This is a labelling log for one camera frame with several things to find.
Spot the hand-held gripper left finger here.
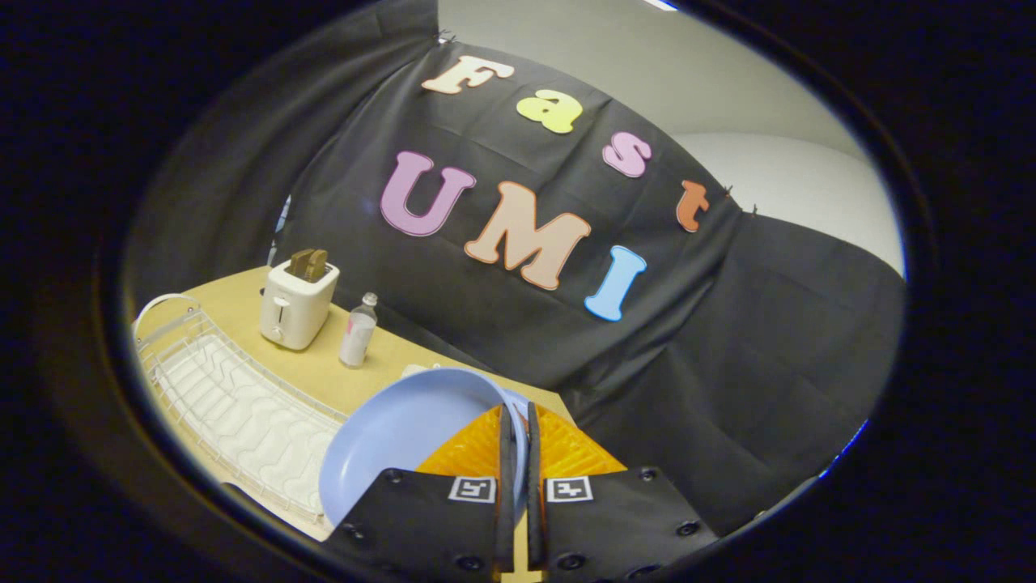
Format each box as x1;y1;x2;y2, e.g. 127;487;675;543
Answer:
322;403;519;577

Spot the brown toast slice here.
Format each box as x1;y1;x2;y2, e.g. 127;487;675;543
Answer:
288;248;329;283

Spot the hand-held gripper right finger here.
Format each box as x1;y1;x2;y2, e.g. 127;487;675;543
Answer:
526;402;721;581

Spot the black backdrop cloth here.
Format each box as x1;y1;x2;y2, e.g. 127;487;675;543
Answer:
125;0;907;538

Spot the white wire dish rack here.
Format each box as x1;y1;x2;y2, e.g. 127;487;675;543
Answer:
132;293;350;527

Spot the clear plastic bottle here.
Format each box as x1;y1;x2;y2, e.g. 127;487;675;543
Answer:
338;292;380;369

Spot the blue plate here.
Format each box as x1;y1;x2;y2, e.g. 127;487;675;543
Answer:
318;368;531;529

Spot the white toaster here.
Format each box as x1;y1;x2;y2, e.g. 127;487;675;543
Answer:
259;259;341;351

